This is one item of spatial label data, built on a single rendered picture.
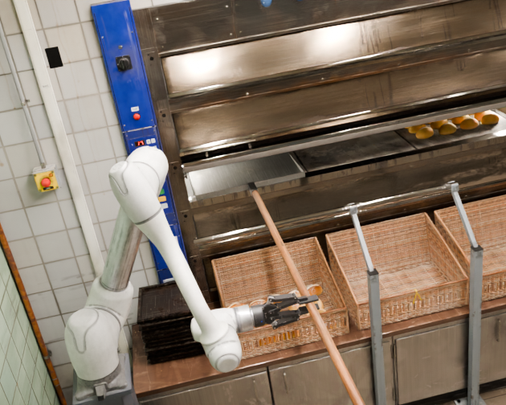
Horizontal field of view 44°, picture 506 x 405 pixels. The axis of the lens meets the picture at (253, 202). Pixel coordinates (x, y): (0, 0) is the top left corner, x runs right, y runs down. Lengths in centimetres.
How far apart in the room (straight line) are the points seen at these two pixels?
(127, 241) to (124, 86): 85
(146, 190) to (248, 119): 110
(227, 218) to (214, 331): 121
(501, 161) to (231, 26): 159
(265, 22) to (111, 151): 90
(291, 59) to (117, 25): 78
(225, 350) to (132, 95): 130
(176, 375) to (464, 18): 211
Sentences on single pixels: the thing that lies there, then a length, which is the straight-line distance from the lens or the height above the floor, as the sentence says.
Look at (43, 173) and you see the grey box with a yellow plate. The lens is 291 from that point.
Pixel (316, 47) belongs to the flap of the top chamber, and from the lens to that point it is 293.
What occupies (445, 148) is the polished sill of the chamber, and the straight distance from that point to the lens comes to 333.
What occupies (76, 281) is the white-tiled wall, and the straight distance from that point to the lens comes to 324.
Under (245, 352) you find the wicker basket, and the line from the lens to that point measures 294.
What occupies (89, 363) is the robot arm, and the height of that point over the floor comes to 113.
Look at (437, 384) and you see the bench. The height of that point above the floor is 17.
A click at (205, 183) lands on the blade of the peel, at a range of 319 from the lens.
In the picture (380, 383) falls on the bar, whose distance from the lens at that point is 313.
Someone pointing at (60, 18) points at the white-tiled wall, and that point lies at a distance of 279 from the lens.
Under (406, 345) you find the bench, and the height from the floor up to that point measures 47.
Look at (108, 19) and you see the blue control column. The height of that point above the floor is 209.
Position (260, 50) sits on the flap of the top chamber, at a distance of 288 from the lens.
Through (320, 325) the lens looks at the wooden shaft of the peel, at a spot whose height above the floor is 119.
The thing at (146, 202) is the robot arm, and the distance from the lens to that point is 193.
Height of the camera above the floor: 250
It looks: 27 degrees down
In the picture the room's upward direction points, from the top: 9 degrees counter-clockwise
